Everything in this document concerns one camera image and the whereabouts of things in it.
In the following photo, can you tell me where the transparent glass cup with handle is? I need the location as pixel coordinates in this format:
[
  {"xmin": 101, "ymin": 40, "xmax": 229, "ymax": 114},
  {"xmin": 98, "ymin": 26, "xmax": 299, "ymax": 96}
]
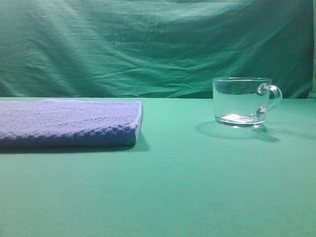
[{"xmin": 212, "ymin": 78, "xmax": 283, "ymax": 127}]

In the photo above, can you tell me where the folded blue towel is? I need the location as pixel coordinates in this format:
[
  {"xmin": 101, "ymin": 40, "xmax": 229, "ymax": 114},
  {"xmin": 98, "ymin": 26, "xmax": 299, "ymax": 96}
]
[{"xmin": 0, "ymin": 99, "xmax": 143, "ymax": 148}]

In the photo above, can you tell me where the green backdrop cloth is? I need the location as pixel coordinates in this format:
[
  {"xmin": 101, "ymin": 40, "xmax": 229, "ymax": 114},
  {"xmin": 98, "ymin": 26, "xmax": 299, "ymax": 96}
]
[{"xmin": 0, "ymin": 0, "xmax": 316, "ymax": 98}]

